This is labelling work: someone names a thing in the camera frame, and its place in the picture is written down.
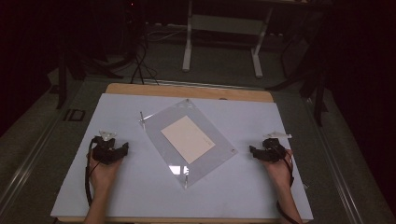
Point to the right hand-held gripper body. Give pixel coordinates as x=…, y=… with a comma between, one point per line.
x=273, y=151

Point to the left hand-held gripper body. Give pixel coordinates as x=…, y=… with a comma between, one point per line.
x=104, y=151

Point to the clear acrylic frame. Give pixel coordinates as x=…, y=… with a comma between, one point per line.
x=155, y=133

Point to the beige paper card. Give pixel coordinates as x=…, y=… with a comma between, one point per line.
x=187, y=139

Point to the person's right hand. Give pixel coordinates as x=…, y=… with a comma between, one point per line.
x=281, y=172

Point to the person's left hand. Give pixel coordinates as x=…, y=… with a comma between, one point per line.
x=104, y=174

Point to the white table mat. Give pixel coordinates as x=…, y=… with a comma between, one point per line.
x=124, y=193

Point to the dark metal stand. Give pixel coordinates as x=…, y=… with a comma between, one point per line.
x=63, y=77
x=311, y=77

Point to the metal floor rail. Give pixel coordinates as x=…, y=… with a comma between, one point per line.
x=334, y=161
x=28, y=161

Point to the white metal desk frame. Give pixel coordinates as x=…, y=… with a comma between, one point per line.
x=222, y=25

